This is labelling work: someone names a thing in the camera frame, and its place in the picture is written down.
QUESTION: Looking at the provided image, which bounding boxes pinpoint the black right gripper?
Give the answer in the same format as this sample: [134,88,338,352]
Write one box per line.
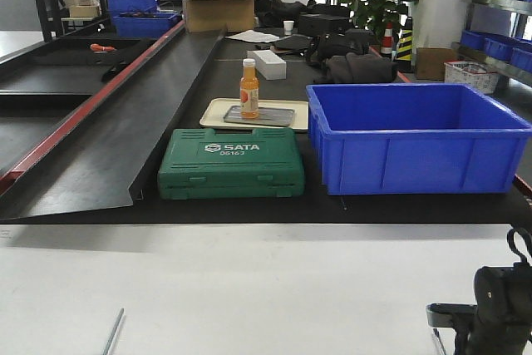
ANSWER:
[426,263,531,354]

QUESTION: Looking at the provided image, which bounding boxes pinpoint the screwdriver blue-tipped shaft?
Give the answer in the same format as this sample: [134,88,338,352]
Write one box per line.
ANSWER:
[431,328,446,355]

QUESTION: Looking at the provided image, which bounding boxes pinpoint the screwdriver steel shaft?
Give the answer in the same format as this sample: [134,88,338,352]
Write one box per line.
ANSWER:
[101,308,125,355]

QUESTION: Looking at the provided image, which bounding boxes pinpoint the small grey metal tray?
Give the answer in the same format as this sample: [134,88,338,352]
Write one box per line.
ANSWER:
[223,106,295,127]

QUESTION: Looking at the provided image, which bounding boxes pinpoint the beige plastic tray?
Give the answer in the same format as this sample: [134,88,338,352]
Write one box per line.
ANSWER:
[199,98,308,132]

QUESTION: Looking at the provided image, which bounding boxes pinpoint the large blue plastic bin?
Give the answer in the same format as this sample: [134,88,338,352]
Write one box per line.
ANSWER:
[307,83,531,195]

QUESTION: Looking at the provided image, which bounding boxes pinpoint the dark grey cloth bundle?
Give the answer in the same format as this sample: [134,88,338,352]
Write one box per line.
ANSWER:
[313,52,397,84]

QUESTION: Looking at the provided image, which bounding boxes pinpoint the orange white traffic cone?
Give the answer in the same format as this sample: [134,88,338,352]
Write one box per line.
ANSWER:
[380,22,393,59]

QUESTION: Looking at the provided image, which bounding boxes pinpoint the green SATA tool case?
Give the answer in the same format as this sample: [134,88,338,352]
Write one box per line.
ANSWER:
[157,128,305,200]

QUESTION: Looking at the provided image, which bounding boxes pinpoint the white rectangular box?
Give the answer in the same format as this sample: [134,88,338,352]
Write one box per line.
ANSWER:
[247,50,287,81]

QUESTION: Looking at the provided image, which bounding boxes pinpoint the orange juice bottle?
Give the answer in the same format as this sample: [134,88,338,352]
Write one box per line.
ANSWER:
[239,58,259,119]

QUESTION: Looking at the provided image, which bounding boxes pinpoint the white paper cup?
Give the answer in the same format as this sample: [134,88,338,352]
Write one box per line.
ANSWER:
[283,20,294,36]

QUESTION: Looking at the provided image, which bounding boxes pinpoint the large open cardboard box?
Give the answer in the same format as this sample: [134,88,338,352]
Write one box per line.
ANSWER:
[183,0,255,33]

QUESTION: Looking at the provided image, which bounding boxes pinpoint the blue bin on left table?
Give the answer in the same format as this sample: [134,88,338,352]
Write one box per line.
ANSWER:
[112,12,182,38]

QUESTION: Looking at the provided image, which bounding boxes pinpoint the white wire basket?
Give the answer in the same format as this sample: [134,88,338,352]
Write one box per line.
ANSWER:
[444,61,499,94]

